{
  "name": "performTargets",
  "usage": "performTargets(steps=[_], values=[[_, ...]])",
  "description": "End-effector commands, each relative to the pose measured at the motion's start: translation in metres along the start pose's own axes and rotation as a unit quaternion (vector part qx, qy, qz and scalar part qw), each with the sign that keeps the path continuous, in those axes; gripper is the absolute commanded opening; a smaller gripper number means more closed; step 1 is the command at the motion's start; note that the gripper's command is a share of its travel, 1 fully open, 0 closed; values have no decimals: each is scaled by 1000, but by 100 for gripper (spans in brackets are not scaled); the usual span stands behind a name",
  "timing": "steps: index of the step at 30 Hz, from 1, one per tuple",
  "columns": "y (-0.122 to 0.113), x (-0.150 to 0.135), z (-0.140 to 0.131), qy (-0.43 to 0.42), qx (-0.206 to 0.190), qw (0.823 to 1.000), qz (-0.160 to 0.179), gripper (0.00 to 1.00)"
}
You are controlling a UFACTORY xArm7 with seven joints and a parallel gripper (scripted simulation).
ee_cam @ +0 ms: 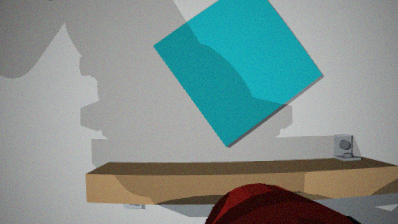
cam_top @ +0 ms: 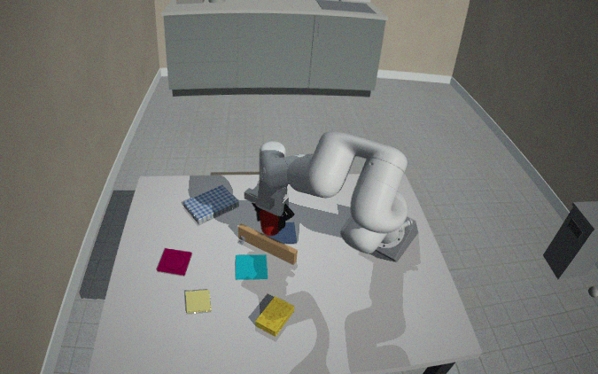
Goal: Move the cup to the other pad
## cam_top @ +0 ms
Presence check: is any yellow sponge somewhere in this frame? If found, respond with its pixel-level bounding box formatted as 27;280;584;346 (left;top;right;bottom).
255;296;294;336

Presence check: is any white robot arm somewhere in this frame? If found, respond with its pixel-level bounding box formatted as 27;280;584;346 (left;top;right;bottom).
245;131;413;253

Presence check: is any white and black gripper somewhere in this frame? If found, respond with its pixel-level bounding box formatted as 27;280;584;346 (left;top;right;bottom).
252;187;294;231

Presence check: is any yellow square pad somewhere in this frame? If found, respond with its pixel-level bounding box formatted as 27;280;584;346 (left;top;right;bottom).
185;290;212;313

